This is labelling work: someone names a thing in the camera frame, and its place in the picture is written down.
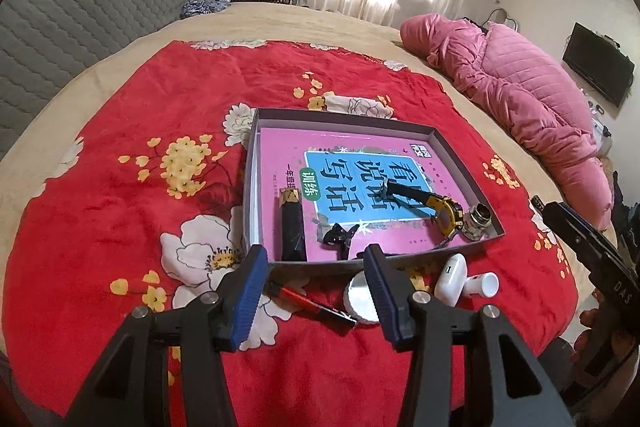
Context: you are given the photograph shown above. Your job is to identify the small white bottle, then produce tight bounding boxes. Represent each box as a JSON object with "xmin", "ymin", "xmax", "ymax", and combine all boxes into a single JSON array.
[{"xmin": 462, "ymin": 272, "xmax": 500, "ymax": 298}]

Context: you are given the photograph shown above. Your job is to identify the yellow black wristwatch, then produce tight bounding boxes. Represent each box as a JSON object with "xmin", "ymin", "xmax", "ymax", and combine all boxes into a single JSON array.
[{"xmin": 383, "ymin": 180, "xmax": 464, "ymax": 247}]

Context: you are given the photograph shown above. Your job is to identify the black hair claw clip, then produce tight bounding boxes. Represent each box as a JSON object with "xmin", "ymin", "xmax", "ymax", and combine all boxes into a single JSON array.
[{"xmin": 322, "ymin": 223, "xmax": 359, "ymax": 260}]

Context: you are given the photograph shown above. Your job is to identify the black remote control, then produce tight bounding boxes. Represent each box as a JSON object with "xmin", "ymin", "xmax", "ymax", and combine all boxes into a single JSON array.
[{"xmin": 530, "ymin": 195, "xmax": 544, "ymax": 213}]

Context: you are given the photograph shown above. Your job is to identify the white earbuds case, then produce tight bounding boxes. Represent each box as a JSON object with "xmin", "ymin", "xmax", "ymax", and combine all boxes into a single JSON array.
[{"xmin": 434, "ymin": 254, "xmax": 468, "ymax": 307}]

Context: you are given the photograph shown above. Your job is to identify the white plastic jar lid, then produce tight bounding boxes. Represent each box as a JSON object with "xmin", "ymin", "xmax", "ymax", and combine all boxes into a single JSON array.
[{"xmin": 343, "ymin": 271, "xmax": 378, "ymax": 325}]

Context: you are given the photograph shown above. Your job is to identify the red floral blanket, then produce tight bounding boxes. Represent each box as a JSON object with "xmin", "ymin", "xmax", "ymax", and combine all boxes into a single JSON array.
[{"xmin": 2, "ymin": 41, "xmax": 578, "ymax": 426}]

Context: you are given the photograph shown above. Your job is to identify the pink quilted duvet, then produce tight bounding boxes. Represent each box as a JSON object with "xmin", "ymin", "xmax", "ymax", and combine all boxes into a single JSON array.
[{"xmin": 400, "ymin": 13, "xmax": 613, "ymax": 231}]

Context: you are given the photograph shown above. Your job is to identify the black gold-topped lipstick tube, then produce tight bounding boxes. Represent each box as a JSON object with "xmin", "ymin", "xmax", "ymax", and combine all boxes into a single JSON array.
[{"xmin": 280, "ymin": 187, "xmax": 307, "ymax": 262}]

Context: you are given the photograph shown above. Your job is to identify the pink Chinese workbook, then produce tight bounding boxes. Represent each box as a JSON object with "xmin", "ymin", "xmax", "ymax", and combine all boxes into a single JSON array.
[{"xmin": 258, "ymin": 128, "xmax": 471, "ymax": 263}]

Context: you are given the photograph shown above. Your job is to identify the beige bed sheet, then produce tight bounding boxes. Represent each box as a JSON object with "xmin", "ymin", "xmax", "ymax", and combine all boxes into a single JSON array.
[{"xmin": 0, "ymin": 2, "xmax": 618, "ymax": 343}]

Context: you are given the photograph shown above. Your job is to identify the blue patterned cloth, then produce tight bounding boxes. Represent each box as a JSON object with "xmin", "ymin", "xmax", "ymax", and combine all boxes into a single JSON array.
[{"xmin": 180, "ymin": 0, "xmax": 231, "ymax": 20}]

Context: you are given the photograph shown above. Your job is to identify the silver metal lens ring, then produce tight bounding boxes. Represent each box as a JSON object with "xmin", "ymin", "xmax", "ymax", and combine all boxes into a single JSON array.
[{"xmin": 462, "ymin": 202, "xmax": 495, "ymax": 242}]

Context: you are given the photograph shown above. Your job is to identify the black wall television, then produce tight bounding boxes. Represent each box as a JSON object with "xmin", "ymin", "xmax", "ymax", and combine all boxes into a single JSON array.
[{"xmin": 562, "ymin": 23, "xmax": 634, "ymax": 107}]

